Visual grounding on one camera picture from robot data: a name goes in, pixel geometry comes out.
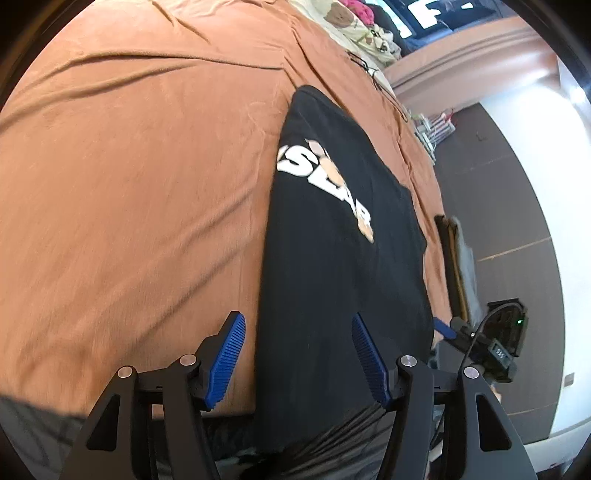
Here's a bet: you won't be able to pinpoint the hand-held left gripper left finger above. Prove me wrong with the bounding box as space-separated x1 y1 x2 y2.
60 311 247 480

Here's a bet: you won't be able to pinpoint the black framed window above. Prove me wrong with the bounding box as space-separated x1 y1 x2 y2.
369 0 499 51

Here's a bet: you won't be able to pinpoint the white nightstand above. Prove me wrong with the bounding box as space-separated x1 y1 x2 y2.
413 113 439 164

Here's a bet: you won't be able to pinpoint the pink curtain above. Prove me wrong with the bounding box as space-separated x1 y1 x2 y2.
383 21 561 109

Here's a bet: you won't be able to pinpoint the orange bed sheet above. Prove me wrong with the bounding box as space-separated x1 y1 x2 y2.
0 0 451 416

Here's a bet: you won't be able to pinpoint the thin black cable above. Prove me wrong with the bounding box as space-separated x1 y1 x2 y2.
348 51 411 123

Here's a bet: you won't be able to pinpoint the person's grey patterned pants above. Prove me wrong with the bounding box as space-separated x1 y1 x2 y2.
0 394 444 480

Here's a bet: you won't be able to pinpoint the cream bear print pillow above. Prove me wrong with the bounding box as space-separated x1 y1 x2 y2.
291 0 402 65

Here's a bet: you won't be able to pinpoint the striped gift bag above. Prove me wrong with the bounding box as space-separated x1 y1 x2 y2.
427 108 458 148

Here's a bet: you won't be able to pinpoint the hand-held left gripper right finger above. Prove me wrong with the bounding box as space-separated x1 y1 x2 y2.
351 313 539 480

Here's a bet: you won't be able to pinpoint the black bear print T-shirt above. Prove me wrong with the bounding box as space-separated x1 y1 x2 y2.
252 85 435 455

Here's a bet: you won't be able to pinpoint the thick black gripper cable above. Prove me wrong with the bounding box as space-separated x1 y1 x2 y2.
462 302 523 367

